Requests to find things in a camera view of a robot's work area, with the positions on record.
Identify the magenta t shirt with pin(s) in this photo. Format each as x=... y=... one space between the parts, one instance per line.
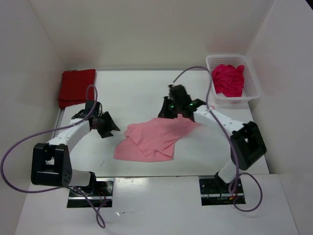
x=229 y=80

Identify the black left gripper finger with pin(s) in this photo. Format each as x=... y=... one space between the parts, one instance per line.
x=109 y=124
x=105 y=132

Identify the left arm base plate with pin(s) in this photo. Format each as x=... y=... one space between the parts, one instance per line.
x=102 y=194

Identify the pink t shirt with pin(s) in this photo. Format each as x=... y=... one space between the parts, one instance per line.
x=154 y=140

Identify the dark red t shirt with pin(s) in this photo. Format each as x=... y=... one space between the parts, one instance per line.
x=73 y=87

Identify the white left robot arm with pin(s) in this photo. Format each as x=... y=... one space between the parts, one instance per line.
x=51 y=164

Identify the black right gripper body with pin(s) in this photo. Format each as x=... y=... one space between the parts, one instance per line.
x=178 y=104

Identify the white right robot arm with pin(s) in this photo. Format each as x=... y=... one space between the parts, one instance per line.
x=246 y=142

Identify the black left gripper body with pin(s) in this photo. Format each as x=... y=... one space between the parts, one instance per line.
x=100 y=123

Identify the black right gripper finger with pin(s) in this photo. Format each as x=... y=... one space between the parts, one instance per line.
x=175 y=110
x=165 y=110

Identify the white plastic laundry basket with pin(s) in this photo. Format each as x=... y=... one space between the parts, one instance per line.
x=251 y=89

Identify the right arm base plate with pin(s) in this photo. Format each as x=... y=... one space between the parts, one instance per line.
x=212 y=195

